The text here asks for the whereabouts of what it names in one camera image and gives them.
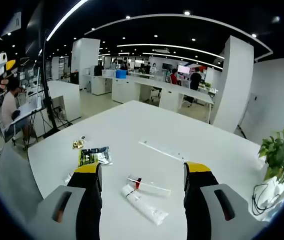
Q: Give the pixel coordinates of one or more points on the blue storage box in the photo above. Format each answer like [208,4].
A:
[121,74]

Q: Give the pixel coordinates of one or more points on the white air conditioner unit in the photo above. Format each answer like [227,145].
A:
[11,23]

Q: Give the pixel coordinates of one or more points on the green black skincare packet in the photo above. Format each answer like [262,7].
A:
[94,156]

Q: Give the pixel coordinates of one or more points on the white skincare tube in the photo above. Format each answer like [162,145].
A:
[144,207]

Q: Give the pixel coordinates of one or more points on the gold skincare sachet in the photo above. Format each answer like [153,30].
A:
[77,144]

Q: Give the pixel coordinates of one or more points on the black monitor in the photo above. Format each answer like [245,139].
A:
[35,30]

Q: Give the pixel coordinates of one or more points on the potted green plant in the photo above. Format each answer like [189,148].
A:
[278,150]

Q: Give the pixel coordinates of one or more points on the pink display screen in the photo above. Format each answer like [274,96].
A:
[183,69]

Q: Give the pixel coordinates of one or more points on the black monitor stand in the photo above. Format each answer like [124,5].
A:
[49,100]

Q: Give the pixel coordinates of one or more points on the tilted work board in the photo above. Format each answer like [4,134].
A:
[26,110]

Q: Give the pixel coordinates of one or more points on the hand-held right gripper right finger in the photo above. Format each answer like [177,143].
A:
[194,180]

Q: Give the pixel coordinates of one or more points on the clear plastic strip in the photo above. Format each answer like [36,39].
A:
[161,150]

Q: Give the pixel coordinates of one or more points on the white low cabinet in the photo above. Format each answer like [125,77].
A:
[64,90]

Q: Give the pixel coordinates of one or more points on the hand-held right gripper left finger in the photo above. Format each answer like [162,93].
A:
[86,200]

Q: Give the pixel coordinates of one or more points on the long white office desk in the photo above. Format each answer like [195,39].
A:
[144,85]

